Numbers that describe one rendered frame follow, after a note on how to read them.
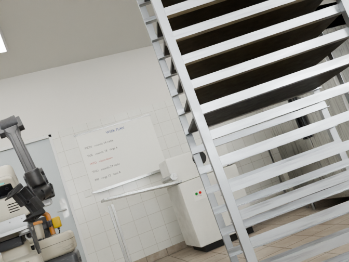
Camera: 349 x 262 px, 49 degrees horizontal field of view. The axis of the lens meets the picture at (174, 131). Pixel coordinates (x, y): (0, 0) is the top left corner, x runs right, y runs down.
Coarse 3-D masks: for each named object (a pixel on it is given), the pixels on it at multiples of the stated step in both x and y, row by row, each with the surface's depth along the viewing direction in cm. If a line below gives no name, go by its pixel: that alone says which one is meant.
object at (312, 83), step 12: (336, 72) 141; (300, 84) 139; (312, 84) 150; (264, 96) 137; (276, 96) 148; (288, 96) 161; (228, 108) 134; (240, 108) 145; (252, 108) 158; (192, 120) 140; (216, 120) 154
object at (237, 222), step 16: (160, 0) 127; (160, 16) 126; (176, 48) 125; (176, 64) 124; (192, 96) 122; (192, 112) 122; (208, 128) 121; (208, 144) 120; (224, 176) 119; (224, 192) 118; (240, 224) 116; (240, 240) 116
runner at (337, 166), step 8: (344, 160) 166; (320, 168) 165; (328, 168) 165; (336, 168) 165; (304, 176) 164; (312, 176) 164; (320, 176) 162; (280, 184) 163; (288, 184) 164; (296, 184) 163; (256, 192) 163; (264, 192) 163; (272, 192) 163; (240, 200) 162; (248, 200) 162; (216, 208) 161; (224, 208) 161
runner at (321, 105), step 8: (320, 104) 169; (296, 112) 169; (304, 112) 169; (312, 112) 168; (272, 120) 168; (280, 120) 168; (288, 120) 165; (248, 128) 167; (256, 128) 167; (264, 128) 164; (224, 136) 166; (232, 136) 166; (240, 136) 166; (216, 144) 165; (192, 152) 164
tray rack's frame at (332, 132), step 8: (336, 0) 132; (344, 0) 129; (344, 8) 129; (344, 16) 130; (328, 56) 152; (320, 112) 171; (328, 112) 169; (328, 128) 169; (336, 136) 168; (344, 152) 167; (344, 168) 167
